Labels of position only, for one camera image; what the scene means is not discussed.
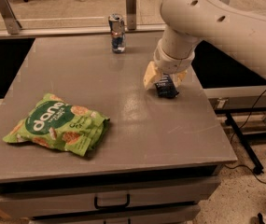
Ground silver blue drink can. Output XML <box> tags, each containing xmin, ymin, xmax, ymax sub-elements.
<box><xmin>108</xmin><ymin>13</ymin><xmax>126</xmax><ymax>53</ymax></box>

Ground dark blue rxbar wrapper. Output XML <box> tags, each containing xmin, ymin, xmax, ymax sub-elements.
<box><xmin>155</xmin><ymin>74</ymin><xmax>179</xmax><ymax>99</ymax></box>

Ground green rice chip bag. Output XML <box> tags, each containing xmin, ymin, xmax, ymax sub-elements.
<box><xmin>3</xmin><ymin>93</ymin><xmax>110</xmax><ymax>157</ymax></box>

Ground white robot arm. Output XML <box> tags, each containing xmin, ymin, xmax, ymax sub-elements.
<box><xmin>144</xmin><ymin>0</ymin><xmax>266</xmax><ymax>90</ymax></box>

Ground black metal stand leg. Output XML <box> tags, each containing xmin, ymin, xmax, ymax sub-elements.
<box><xmin>225</xmin><ymin>113</ymin><xmax>263</xmax><ymax>175</ymax></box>

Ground black drawer handle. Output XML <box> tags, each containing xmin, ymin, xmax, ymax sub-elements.
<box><xmin>93</xmin><ymin>194</ymin><xmax>131</xmax><ymax>210</ymax></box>

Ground black floor cable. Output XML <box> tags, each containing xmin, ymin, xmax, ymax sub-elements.
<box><xmin>224</xmin><ymin>84</ymin><xmax>266</xmax><ymax>185</ymax></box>

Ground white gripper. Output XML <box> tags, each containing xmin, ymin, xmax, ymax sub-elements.
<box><xmin>143</xmin><ymin>38</ymin><xmax>195</xmax><ymax>90</ymax></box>

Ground left metal railing bracket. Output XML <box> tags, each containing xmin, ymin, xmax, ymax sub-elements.
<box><xmin>0</xmin><ymin>0</ymin><xmax>21</xmax><ymax>35</ymax></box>

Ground grey upper drawer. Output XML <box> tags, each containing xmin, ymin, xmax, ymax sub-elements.
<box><xmin>0</xmin><ymin>176</ymin><xmax>220</xmax><ymax>217</ymax></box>

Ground grey drawer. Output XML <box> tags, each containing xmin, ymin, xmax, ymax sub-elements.
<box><xmin>0</xmin><ymin>176</ymin><xmax>220</xmax><ymax>217</ymax></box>
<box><xmin>29</xmin><ymin>204</ymin><xmax>200</xmax><ymax>224</ymax></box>

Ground grey lower drawer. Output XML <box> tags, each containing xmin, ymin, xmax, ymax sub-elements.
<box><xmin>29</xmin><ymin>204</ymin><xmax>200</xmax><ymax>224</ymax></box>

